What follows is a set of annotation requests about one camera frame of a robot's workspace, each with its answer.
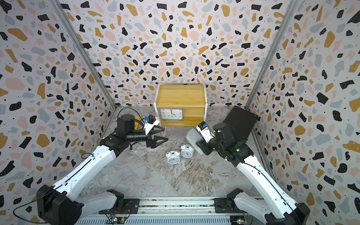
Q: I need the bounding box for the grey rectangular alarm clock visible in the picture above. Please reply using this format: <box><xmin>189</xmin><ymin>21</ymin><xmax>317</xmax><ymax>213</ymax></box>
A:
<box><xmin>160</xmin><ymin>108</ymin><xmax>183</xmax><ymax>121</ymax></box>
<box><xmin>186</xmin><ymin>128</ymin><xmax>204</xmax><ymax>156</ymax></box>

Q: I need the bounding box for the wooden two-tier shelf white frame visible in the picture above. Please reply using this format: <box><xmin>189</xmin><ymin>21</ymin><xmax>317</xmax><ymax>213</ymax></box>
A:
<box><xmin>154</xmin><ymin>83</ymin><xmax>208</xmax><ymax>128</ymax></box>

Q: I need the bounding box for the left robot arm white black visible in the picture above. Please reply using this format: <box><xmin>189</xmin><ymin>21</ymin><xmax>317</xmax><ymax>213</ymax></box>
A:
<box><xmin>37</xmin><ymin>114</ymin><xmax>168</xmax><ymax>225</ymax></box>

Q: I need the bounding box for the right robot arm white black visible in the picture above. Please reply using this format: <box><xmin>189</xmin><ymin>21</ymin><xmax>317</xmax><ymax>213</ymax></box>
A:
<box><xmin>196</xmin><ymin>121</ymin><xmax>310</xmax><ymax>225</ymax></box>

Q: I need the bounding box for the white twin-bell alarm clock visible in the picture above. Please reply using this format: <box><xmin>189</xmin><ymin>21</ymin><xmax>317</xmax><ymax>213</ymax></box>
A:
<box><xmin>166</xmin><ymin>150</ymin><xmax>181</xmax><ymax>165</ymax></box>
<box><xmin>181</xmin><ymin>144</ymin><xmax>194</xmax><ymax>158</ymax></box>

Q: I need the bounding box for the yellow plastic triangular piece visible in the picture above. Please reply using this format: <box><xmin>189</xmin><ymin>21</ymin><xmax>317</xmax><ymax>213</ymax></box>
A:
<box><xmin>135</xmin><ymin>116</ymin><xmax>140</xmax><ymax>130</ymax></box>

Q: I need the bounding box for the black flat case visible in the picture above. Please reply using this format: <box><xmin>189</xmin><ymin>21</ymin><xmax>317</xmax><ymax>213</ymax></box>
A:
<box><xmin>223</xmin><ymin>106</ymin><xmax>258</xmax><ymax>142</ymax></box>

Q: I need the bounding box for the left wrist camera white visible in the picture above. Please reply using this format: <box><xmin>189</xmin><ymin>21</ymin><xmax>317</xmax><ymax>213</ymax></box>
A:
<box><xmin>144</xmin><ymin>115</ymin><xmax>160</xmax><ymax>135</ymax></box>

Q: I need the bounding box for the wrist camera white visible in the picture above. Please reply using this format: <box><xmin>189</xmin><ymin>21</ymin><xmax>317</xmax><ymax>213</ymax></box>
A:
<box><xmin>196</xmin><ymin>121</ymin><xmax>214</xmax><ymax>143</ymax></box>
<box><xmin>144</xmin><ymin>115</ymin><xmax>160</xmax><ymax>135</ymax></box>

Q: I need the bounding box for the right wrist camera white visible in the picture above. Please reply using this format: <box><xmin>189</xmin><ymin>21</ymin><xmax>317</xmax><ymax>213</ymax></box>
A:
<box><xmin>196</xmin><ymin>121</ymin><xmax>214</xmax><ymax>143</ymax></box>

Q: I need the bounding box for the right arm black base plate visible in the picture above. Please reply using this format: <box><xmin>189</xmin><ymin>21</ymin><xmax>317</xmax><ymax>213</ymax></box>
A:
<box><xmin>214</xmin><ymin>198</ymin><xmax>244</xmax><ymax>213</ymax></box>

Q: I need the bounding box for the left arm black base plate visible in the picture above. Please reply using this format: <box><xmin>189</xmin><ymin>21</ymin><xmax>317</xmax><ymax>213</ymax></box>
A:
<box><xmin>104</xmin><ymin>198</ymin><xmax>140</xmax><ymax>214</ymax></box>

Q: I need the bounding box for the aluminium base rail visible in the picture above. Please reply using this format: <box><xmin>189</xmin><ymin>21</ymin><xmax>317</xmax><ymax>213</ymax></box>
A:
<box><xmin>54</xmin><ymin>196</ymin><xmax>299</xmax><ymax>225</ymax></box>

